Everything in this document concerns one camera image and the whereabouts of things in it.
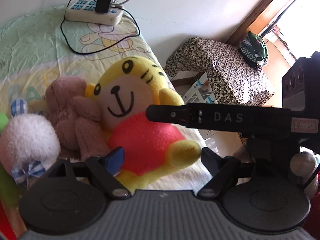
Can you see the white blue cardboard boxes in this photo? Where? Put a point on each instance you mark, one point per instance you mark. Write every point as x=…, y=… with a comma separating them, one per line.
x=194, y=87

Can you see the patterned cloth covered cabinet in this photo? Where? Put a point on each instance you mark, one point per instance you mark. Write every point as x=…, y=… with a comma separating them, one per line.
x=233, y=81

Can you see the red cardboard box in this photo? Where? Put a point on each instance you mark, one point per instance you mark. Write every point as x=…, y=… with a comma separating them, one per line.
x=9, y=222

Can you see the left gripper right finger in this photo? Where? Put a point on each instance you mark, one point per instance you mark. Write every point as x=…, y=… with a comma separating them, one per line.
x=224, y=171

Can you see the pink plush bear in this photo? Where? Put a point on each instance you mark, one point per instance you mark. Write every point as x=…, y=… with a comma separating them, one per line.
x=76, y=119

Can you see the white power strip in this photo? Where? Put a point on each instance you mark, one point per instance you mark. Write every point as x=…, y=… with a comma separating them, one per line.
x=84, y=11

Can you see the cartoon print bed sheet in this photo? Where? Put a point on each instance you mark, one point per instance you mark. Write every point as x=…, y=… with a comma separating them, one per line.
x=33, y=55

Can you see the small white plush bunny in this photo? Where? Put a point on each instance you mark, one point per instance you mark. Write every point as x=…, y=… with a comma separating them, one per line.
x=29, y=145

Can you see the black charger adapter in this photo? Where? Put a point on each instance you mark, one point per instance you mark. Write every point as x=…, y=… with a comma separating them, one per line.
x=103, y=6

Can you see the right hand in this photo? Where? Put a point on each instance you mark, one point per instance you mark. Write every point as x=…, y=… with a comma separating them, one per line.
x=303, y=165

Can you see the green mushroom plush toy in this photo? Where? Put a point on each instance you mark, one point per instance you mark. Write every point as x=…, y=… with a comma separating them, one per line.
x=10, y=192

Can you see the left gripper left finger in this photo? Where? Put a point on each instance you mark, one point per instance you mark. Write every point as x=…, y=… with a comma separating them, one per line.
x=104, y=171

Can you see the yellow tiger plush toy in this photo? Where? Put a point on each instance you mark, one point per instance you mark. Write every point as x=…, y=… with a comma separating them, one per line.
x=152, y=149

